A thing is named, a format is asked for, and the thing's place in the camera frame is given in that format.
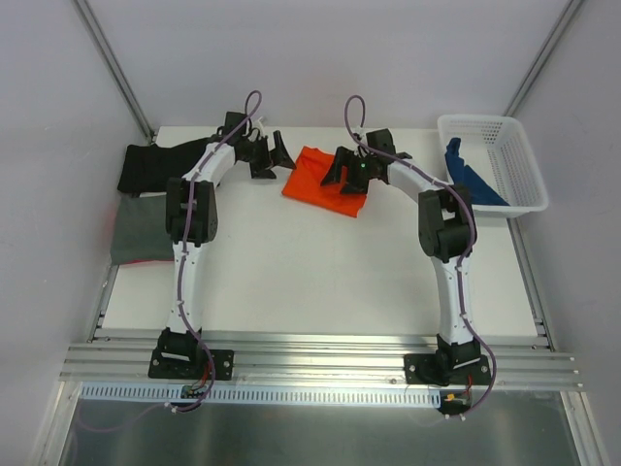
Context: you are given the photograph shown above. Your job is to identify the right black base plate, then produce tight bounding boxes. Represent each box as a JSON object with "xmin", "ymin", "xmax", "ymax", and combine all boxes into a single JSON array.
[{"xmin": 403, "ymin": 353, "xmax": 493, "ymax": 387}]

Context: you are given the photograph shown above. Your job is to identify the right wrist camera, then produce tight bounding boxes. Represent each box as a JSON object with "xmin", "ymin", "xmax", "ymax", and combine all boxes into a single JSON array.
[{"xmin": 352, "ymin": 126, "xmax": 371, "ymax": 157}]

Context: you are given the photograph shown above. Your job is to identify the white slotted cable duct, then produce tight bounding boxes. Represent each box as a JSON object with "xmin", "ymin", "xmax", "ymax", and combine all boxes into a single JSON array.
[{"xmin": 81, "ymin": 383, "xmax": 441, "ymax": 409}]

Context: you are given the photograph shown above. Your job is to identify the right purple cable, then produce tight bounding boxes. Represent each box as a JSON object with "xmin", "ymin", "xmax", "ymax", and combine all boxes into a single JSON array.
[{"xmin": 343, "ymin": 94, "xmax": 497, "ymax": 422}]

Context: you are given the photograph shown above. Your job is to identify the purple cable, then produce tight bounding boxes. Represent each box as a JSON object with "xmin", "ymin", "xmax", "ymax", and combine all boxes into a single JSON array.
[
  {"xmin": 343, "ymin": 94, "xmax": 497, "ymax": 422},
  {"xmin": 77, "ymin": 89, "xmax": 266, "ymax": 432}
]

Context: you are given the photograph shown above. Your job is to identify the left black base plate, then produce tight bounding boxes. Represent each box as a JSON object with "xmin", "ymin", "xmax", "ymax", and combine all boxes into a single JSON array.
[{"xmin": 147, "ymin": 349, "xmax": 235, "ymax": 381}]

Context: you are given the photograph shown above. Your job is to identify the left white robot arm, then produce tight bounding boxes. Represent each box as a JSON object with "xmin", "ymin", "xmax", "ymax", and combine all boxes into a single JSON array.
[{"xmin": 165, "ymin": 112, "xmax": 296, "ymax": 341}]

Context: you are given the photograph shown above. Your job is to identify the orange t shirt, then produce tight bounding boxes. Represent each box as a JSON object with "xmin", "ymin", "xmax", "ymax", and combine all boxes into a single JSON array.
[{"xmin": 281, "ymin": 146, "xmax": 367, "ymax": 217}]

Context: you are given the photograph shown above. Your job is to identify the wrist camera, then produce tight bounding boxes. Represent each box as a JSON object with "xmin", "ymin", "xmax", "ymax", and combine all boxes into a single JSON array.
[
  {"xmin": 352, "ymin": 126, "xmax": 371, "ymax": 157},
  {"xmin": 249, "ymin": 116, "xmax": 266, "ymax": 140}
]

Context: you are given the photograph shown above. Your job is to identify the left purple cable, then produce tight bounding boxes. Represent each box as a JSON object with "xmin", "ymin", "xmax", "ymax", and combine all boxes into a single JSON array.
[{"xmin": 77, "ymin": 89, "xmax": 266, "ymax": 432}]

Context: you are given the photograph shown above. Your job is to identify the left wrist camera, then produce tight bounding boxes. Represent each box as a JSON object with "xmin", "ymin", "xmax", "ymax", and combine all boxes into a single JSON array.
[{"xmin": 249, "ymin": 116, "xmax": 266, "ymax": 140}]

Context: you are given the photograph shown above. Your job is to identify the aluminium mounting rail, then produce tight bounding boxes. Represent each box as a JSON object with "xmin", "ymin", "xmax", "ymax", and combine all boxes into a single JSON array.
[{"xmin": 60, "ymin": 262, "xmax": 583, "ymax": 391}]

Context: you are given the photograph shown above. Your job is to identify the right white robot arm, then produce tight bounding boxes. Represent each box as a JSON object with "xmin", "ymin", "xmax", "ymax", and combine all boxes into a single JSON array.
[{"xmin": 321, "ymin": 129, "xmax": 476, "ymax": 347}]

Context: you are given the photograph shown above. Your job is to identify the blue t shirt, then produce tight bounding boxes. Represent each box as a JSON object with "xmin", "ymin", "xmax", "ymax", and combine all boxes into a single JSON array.
[{"xmin": 444, "ymin": 138, "xmax": 508, "ymax": 207}]

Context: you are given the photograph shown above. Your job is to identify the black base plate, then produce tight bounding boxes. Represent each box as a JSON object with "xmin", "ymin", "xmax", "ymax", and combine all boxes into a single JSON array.
[
  {"xmin": 147, "ymin": 349, "xmax": 235, "ymax": 381},
  {"xmin": 403, "ymin": 353, "xmax": 493, "ymax": 387}
]

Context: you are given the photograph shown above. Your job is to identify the white plastic basket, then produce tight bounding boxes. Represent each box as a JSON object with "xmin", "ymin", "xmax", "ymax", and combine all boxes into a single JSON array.
[{"xmin": 438, "ymin": 114, "xmax": 549, "ymax": 218}]

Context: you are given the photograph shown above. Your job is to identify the grey folded t shirt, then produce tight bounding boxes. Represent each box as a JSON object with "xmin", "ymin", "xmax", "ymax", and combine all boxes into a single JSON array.
[{"xmin": 110, "ymin": 195, "xmax": 174, "ymax": 265}]

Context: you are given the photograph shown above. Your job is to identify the black folded t shirt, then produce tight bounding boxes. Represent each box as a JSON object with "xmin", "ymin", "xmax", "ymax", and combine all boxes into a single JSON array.
[{"xmin": 117, "ymin": 138, "xmax": 212, "ymax": 196}]

